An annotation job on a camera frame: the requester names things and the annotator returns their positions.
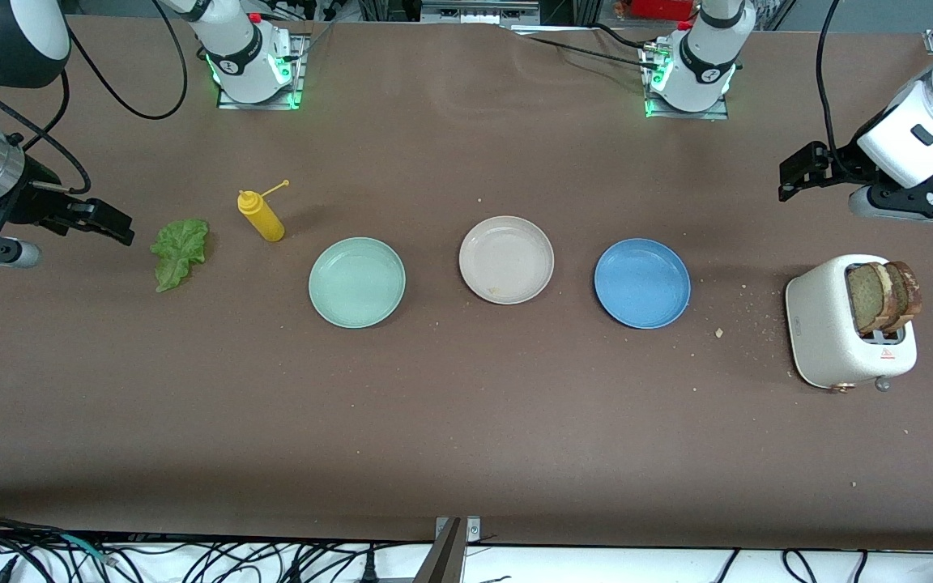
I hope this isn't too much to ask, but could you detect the green lettuce leaf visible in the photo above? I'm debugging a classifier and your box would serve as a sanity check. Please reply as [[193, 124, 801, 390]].
[[150, 219, 211, 293]]

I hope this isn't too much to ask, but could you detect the light bread slice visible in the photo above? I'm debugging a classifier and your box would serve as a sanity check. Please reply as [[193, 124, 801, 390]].
[[846, 262, 898, 337]]

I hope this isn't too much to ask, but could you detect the dark crust bread slice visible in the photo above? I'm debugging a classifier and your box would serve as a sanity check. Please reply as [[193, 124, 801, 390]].
[[888, 260, 923, 334]]

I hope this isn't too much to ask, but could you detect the yellow mustard squeeze bottle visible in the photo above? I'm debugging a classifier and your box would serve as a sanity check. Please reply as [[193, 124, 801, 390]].
[[237, 180, 290, 243]]

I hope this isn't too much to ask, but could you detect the blue plate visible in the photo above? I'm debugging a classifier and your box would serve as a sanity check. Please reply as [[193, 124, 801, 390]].
[[594, 238, 692, 330]]

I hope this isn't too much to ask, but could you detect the mint green plate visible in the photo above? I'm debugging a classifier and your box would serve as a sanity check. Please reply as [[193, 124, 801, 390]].
[[309, 236, 407, 330]]

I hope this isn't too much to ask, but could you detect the beige plate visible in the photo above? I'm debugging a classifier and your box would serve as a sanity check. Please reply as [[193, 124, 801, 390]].
[[458, 215, 555, 306]]

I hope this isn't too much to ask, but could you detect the white toaster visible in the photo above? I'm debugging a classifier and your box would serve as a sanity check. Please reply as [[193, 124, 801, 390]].
[[785, 254, 918, 394]]

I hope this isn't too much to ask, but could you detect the red box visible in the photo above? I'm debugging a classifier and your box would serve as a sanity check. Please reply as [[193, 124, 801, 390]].
[[627, 0, 699, 21]]

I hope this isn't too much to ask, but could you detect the silver aluminium extrusion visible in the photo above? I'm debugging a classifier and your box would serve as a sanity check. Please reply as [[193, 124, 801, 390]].
[[422, 0, 540, 25]]

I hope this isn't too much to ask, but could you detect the black left camera bracket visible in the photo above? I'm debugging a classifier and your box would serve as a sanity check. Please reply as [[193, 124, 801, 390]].
[[867, 154, 933, 218]]

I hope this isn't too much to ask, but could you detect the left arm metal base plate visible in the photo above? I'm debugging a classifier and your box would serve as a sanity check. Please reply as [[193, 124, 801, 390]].
[[643, 42, 731, 121]]

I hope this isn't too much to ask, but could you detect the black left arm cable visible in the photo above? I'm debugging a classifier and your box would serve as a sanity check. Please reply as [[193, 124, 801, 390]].
[[814, 0, 872, 183]]

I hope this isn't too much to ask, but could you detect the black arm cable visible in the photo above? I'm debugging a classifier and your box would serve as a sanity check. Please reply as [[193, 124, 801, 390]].
[[814, 0, 872, 183], [0, 0, 190, 195]]

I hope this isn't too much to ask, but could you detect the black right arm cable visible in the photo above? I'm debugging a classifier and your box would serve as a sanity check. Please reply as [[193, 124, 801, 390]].
[[0, 0, 190, 195]]

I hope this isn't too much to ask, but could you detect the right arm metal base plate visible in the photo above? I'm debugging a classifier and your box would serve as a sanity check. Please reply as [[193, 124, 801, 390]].
[[215, 32, 306, 111]]

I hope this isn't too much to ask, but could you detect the thin black table cable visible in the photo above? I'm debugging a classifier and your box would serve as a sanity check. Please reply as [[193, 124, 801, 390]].
[[507, 23, 666, 74]]

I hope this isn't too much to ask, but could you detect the teal cable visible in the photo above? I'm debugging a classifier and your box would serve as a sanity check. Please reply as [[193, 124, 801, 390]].
[[49, 532, 115, 565]]

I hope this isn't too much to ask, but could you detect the dark grey metal post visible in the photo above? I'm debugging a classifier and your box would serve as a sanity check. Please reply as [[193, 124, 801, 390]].
[[412, 518, 467, 583]]

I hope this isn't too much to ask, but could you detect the small metal table bracket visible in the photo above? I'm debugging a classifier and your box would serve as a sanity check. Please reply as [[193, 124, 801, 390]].
[[434, 516, 483, 543]]

